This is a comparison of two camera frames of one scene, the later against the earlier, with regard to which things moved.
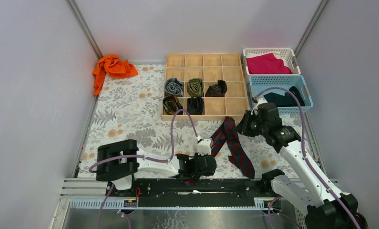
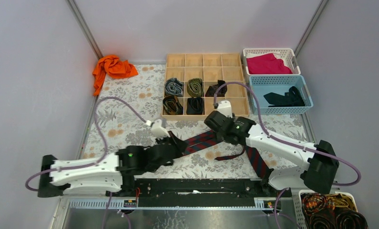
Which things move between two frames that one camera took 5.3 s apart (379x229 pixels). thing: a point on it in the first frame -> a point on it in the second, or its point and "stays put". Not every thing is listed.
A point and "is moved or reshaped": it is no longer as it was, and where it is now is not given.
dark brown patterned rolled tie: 217,90 stays put
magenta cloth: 266,64 stays put
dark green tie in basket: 288,100 stays put
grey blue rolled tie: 173,87 stays put
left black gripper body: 206,163 -> 171,146
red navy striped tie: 240,156 is moved or reshaped
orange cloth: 114,67 stays put
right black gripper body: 251,126 -> 232,119
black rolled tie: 195,106 stays put
